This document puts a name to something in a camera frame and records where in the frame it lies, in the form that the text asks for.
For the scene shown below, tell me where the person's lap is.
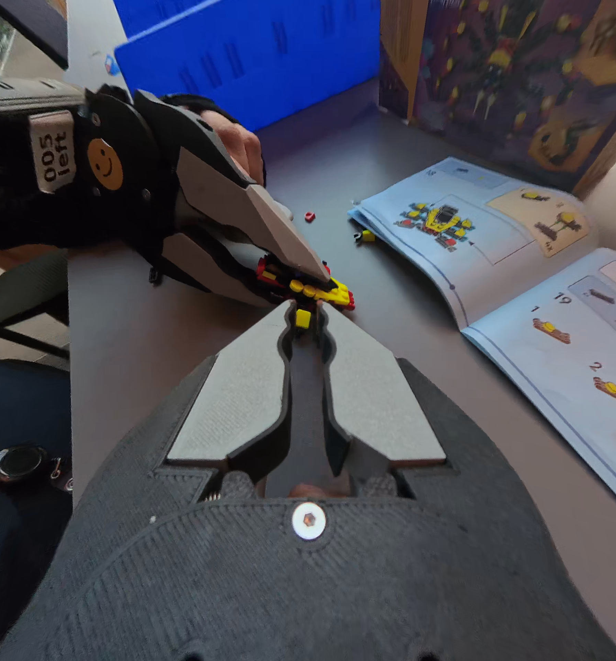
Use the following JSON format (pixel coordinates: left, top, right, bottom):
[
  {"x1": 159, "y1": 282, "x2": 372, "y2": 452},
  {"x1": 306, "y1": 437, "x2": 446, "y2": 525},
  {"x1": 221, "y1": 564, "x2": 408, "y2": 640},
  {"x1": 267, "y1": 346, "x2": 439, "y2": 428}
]
[{"x1": 0, "y1": 354, "x2": 73, "y2": 661}]

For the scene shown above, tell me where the person's left hand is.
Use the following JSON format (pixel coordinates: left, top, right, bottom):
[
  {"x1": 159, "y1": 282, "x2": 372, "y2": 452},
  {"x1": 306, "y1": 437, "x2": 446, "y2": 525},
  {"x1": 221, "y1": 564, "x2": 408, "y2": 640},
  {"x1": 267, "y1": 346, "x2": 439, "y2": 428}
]
[{"x1": 203, "y1": 111, "x2": 268, "y2": 188}]

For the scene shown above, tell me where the purple lego box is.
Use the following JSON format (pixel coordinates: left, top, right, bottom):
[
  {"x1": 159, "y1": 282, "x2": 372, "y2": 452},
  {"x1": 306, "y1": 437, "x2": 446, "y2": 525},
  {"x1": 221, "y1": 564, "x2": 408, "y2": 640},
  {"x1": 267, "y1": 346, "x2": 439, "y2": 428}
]
[{"x1": 379, "y1": 0, "x2": 616, "y2": 194}]

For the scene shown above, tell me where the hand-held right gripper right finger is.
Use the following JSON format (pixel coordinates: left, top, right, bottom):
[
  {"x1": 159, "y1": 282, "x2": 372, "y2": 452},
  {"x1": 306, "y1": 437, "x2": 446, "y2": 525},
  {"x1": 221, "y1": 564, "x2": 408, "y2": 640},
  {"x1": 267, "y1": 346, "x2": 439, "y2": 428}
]
[{"x1": 314, "y1": 301, "x2": 447, "y2": 496}]

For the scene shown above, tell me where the dark board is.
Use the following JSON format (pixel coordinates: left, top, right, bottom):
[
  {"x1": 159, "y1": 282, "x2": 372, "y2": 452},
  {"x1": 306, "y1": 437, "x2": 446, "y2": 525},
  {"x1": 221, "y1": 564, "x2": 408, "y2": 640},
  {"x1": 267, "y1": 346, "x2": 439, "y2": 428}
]
[{"x1": 0, "y1": 0, "x2": 70, "y2": 70}]

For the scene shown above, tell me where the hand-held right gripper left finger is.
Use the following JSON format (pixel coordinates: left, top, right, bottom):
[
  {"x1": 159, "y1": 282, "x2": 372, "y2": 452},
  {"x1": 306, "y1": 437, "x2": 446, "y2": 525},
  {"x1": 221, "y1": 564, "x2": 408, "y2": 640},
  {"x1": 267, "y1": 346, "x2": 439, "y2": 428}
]
[{"x1": 166, "y1": 301, "x2": 296, "y2": 485}]

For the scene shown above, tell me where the yellow black lego spider model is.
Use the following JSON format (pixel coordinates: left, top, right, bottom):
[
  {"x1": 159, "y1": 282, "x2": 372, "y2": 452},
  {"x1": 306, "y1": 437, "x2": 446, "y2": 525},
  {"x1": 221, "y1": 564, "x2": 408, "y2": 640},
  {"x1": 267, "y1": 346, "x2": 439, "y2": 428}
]
[{"x1": 256, "y1": 255, "x2": 356, "y2": 312}]

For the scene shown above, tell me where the blue plastic bin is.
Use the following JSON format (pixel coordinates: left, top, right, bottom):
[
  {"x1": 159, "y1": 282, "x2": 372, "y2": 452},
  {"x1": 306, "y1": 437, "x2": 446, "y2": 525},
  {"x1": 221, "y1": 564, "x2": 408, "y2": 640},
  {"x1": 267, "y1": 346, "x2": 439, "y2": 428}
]
[{"x1": 113, "y1": 0, "x2": 382, "y2": 132}]

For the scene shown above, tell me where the black chair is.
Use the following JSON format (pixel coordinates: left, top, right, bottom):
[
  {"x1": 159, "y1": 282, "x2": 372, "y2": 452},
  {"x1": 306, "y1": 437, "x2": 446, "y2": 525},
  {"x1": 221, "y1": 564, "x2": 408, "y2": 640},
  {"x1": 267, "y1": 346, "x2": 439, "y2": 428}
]
[{"x1": 0, "y1": 248, "x2": 71, "y2": 362}]

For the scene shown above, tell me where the light blue instruction booklet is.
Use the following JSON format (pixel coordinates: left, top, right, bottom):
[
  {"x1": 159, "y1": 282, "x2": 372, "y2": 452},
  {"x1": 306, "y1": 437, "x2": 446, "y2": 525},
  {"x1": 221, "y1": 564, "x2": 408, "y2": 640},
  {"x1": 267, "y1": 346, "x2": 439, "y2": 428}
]
[{"x1": 347, "y1": 156, "x2": 616, "y2": 520}]

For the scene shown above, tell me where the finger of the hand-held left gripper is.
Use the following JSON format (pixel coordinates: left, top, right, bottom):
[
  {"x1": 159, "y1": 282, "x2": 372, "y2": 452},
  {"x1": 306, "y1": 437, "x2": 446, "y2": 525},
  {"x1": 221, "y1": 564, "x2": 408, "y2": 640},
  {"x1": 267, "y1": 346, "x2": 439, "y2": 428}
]
[
  {"x1": 160, "y1": 232, "x2": 283, "y2": 309},
  {"x1": 175, "y1": 146, "x2": 337, "y2": 287}
]

